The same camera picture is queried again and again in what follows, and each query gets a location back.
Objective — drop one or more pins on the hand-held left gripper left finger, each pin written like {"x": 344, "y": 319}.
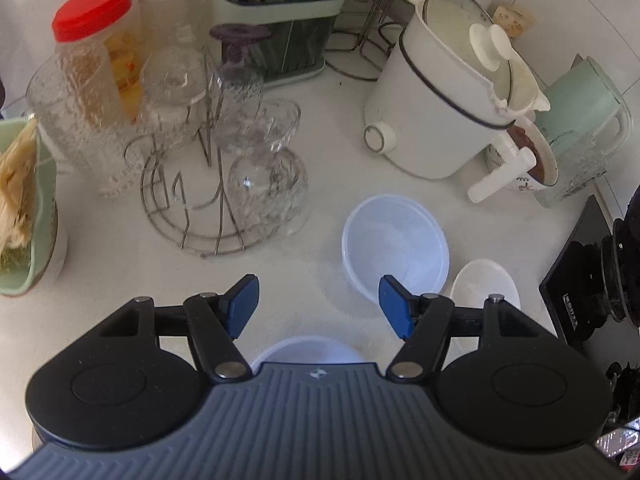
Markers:
{"x": 244, "y": 306}

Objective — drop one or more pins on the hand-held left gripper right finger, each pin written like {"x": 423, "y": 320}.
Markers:
{"x": 395, "y": 306}

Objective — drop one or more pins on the translucent white plastic bowl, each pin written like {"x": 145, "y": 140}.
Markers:
{"x": 305, "y": 351}
{"x": 400, "y": 240}

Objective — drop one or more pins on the small white ceramic bowl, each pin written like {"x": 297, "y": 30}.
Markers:
{"x": 480, "y": 280}

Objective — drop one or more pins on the black induction cooker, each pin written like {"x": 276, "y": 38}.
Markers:
{"x": 575, "y": 280}

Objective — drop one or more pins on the ribbed glass cup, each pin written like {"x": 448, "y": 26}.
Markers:
{"x": 575, "y": 170}

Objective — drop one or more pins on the round clear glass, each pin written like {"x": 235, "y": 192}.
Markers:
{"x": 267, "y": 187}

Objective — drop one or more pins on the floral ceramic mug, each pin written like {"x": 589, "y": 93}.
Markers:
{"x": 547, "y": 160}

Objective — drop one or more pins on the pale green kettle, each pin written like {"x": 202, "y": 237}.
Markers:
{"x": 585, "y": 100}

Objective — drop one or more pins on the white electric cooking pot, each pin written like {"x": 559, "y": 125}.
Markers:
{"x": 430, "y": 125}

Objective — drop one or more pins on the textured clear glass cup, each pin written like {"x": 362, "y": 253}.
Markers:
{"x": 265, "y": 121}

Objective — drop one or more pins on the white bowl with red base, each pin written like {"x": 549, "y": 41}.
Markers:
{"x": 61, "y": 255}

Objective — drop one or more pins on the green plastic basket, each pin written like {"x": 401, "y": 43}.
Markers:
{"x": 42, "y": 220}

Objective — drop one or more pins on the purple stem goblet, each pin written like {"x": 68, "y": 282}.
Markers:
{"x": 237, "y": 67}

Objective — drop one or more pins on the clear stemmed glass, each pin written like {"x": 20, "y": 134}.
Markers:
{"x": 172, "y": 77}

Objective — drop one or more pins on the textured glass pitcher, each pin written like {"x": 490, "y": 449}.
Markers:
{"x": 75, "y": 125}

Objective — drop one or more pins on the dry yellow noodles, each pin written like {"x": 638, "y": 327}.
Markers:
{"x": 15, "y": 195}

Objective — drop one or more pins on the glass pot lid white knob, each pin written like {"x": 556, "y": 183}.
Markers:
{"x": 470, "y": 25}

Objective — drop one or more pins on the metal utensil hanging rack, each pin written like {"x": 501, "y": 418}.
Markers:
{"x": 371, "y": 20}

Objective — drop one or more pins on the green chopstick holder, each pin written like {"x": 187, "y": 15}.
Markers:
{"x": 280, "y": 16}

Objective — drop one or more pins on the tall clear glass tumbler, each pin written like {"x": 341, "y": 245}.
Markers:
{"x": 172, "y": 10}

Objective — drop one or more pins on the red lid plastic jar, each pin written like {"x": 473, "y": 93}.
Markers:
{"x": 92, "y": 10}

